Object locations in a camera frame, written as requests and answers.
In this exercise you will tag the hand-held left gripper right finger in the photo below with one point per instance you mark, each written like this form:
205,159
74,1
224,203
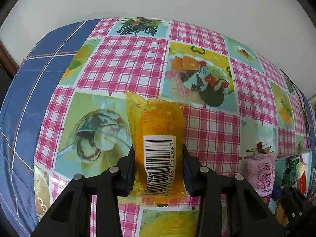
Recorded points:
187,175

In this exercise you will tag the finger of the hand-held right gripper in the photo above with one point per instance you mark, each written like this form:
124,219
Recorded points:
296,202

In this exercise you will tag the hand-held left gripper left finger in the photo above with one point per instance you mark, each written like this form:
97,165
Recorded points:
128,175

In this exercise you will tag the red patterned snack packet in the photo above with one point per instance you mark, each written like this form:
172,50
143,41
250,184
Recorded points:
303,180

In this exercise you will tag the dark green snack packet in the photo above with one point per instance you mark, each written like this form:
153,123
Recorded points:
290,172

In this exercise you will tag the white box with teal rim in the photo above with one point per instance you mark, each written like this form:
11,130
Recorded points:
280,167

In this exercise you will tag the yellow translucent snack packet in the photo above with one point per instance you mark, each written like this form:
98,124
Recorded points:
158,123

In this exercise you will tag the cream roll cake packet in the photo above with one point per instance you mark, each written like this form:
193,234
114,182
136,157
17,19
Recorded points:
261,175

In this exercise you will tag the blue checked bed sheet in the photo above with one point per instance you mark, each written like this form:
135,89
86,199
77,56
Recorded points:
37,79

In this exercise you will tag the brown wooden bed frame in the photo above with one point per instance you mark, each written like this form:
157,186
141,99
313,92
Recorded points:
7,61

